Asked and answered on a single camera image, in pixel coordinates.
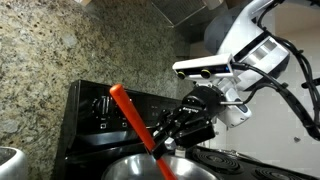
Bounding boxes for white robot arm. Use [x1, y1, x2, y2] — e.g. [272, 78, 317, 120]
[153, 0, 289, 155]

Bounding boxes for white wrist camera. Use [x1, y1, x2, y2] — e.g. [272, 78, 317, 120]
[172, 54, 233, 80]

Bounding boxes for steel range hood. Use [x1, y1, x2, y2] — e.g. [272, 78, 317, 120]
[151, 0, 228, 43]

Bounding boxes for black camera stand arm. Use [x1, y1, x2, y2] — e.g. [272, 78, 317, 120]
[301, 78, 320, 89]

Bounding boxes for black electric stove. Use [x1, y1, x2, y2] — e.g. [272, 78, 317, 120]
[51, 80, 319, 180]

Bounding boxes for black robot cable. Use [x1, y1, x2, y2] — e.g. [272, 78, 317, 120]
[229, 0, 320, 141]

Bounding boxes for white toaster appliance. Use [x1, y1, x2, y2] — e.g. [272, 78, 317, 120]
[0, 146, 28, 180]

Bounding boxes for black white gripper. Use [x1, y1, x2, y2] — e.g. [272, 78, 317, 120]
[151, 86, 252, 160]

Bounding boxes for red silicone spatula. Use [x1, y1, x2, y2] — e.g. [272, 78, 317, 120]
[109, 84, 177, 180]

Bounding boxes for stainless steel pan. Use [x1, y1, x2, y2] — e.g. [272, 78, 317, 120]
[101, 154, 222, 180]

